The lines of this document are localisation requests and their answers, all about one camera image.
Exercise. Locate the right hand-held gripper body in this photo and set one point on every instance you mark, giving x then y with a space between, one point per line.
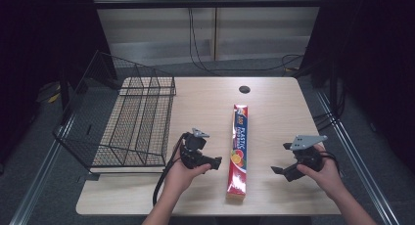
306 156

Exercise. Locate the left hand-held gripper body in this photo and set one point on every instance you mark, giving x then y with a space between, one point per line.
192 151

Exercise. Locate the red plastic wrap box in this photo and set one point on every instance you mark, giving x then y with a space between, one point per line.
239 153

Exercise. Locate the person's right hand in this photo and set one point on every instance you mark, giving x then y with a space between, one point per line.
328 176

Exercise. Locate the person's left hand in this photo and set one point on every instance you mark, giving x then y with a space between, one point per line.
179 179

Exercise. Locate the round black table grommet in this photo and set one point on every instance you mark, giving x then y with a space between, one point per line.
244 89

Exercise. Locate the yellow floor object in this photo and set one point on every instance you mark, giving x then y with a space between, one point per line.
52 94

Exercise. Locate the metal floor rail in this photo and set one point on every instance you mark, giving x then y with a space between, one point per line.
39 172
355 159

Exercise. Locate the black horizontal frame bar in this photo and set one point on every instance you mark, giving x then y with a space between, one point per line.
208 3

